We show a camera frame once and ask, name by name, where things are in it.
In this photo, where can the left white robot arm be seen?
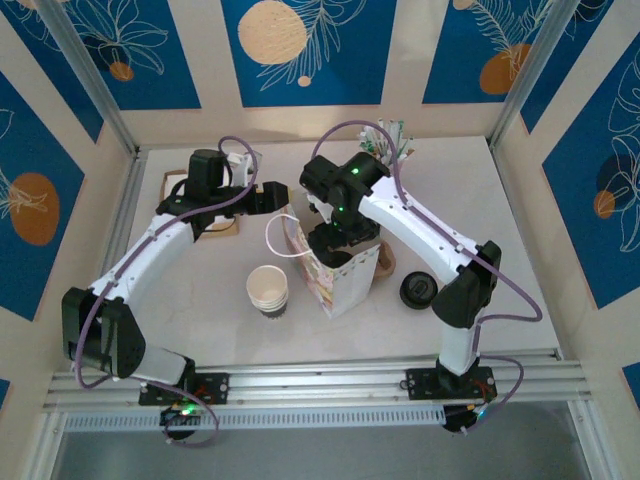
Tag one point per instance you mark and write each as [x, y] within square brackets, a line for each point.
[140, 260]

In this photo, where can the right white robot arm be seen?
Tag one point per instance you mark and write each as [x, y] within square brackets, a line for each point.
[420, 225]

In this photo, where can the cardboard napkin box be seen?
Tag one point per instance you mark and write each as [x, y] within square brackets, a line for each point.
[230, 234]

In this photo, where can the wrapped straws bundle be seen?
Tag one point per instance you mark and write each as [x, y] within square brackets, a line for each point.
[372, 142]

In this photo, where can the cardboard cup carrier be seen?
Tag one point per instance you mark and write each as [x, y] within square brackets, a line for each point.
[386, 260]

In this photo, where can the stack of paper cups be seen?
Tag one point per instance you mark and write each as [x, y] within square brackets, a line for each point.
[267, 295]

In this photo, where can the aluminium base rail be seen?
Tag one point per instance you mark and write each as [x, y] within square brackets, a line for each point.
[320, 380]

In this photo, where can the aluminium frame post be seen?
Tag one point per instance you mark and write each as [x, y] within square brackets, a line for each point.
[535, 65]
[86, 65]

